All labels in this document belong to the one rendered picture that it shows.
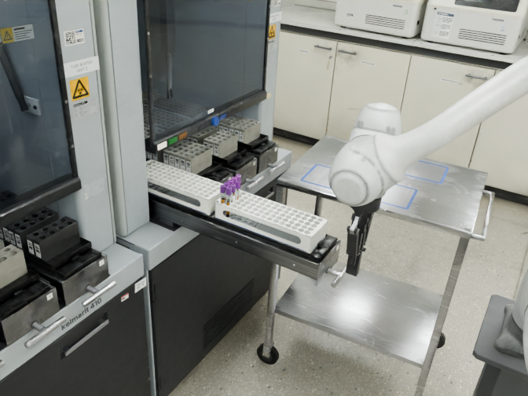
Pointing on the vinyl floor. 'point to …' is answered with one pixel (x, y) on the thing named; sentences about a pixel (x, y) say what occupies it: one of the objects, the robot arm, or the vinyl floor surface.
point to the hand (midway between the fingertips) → (353, 262)
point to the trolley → (425, 170)
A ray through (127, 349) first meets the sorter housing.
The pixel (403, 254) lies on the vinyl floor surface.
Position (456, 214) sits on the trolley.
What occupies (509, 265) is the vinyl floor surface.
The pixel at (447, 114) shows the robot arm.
